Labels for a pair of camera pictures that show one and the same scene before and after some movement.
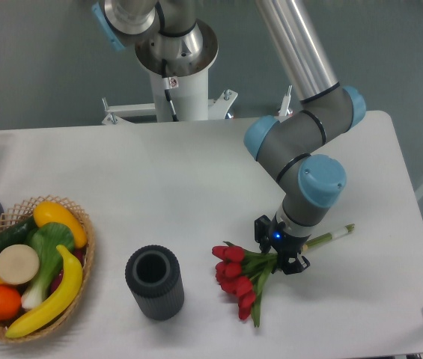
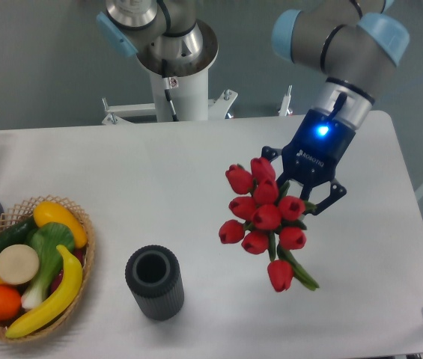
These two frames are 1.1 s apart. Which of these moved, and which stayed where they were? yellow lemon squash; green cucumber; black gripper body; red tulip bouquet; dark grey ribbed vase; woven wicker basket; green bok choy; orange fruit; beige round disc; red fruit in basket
Moved: black gripper body; red tulip bouquet
Stayed: yellow lemon squash; dark grey ribbed vase; orange fruit; green cucumber; woven wicker basket; beige round disc; green bok choy; red fruit in basket
